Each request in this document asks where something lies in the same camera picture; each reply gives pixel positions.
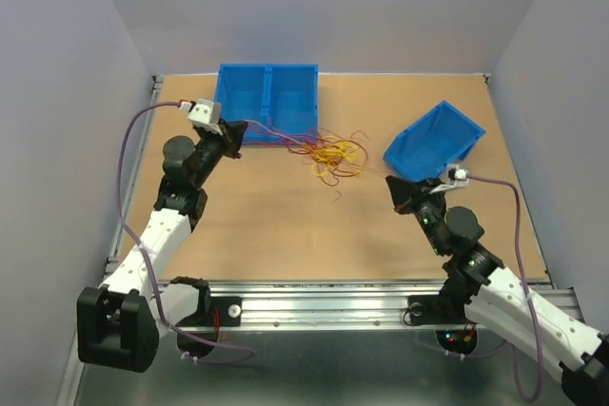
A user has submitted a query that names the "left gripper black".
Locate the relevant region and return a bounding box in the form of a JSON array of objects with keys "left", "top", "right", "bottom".
[{"left": 190, "top": 117, "right": 245, "bottom": 187}]

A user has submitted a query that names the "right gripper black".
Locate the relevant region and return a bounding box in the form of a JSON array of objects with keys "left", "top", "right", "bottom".
[{"left": 388, "top": 173, "right": 448, "bottom": 255}]

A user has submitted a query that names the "blue bin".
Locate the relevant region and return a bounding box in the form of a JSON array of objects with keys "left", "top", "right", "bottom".
[
  {"left": 265, "top": 64, "right": 319, "bottom": 136},
  {"left": 383, "top": 101, "right": 485, "bottom": 182},
  {"left": 214, "top": 64, "right": 271, "bottom": 145}
]

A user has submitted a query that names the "red yellow wire bundle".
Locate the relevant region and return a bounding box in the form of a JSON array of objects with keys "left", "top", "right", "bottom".
[{"left": 245, "top": 119, "right": 396, "bottom": 204}]

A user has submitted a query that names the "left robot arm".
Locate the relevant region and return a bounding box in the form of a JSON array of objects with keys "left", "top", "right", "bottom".
[{"left": 76, "top": 121, "right": 247, "bottom": 373}]

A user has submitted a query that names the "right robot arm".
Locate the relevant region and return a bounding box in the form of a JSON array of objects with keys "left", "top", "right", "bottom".
[{"left": 385, "top": 170, "right": 608, "bottom": 405}]

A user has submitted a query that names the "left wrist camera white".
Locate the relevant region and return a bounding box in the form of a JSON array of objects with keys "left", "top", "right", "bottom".
[{"left": 187, "top": 99, "right": 222, "bottom": 132}]

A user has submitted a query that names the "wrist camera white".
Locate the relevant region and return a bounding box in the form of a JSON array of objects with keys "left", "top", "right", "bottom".
[
  {"left": 430, "top": 164, "right": 470, "bottom": 194},
  {"left": 187, "top": 99, "right": 222, "bottom": 132}
]

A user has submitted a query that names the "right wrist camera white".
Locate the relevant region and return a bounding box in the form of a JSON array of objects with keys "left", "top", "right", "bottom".
[{"left": 430, "top": 164, "right": 470, "bottom": 194}]

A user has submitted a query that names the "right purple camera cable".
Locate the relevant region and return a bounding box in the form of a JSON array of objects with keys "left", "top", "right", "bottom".
[{"left": 444, "top": 174, "right": 545, "bottom": 402}]

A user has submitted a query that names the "purple camera cable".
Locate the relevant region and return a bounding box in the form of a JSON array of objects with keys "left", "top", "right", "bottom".
[
  {"left": 444, "top": 174, "right": 545, "bottom": 402},
  {"left": 115, "top": 100, "right": 258, "bottom": 365}
]

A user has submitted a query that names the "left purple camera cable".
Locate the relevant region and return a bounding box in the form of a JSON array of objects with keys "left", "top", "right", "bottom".
[{"left": 115, "top": 100, "right": 258, "bottom": 365}]

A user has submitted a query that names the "aluminium front rail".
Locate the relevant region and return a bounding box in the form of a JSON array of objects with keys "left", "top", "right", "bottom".
[{"left": 78, "top": 280, "right": 583, "bottom": 331}]

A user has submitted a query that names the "aluminium rail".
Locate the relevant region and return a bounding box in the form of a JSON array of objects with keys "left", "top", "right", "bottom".
[
  {"left": 104, "top": 75, "right": 165, "bottom": 277},
  {"left": 78, "top": 280, "right": 583, "bottom": 331}
]

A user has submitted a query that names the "aluminium left rail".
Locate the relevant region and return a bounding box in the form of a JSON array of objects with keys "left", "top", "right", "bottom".
[{"left": 104, "top": 75, "right": 165, "bottom": 277}]

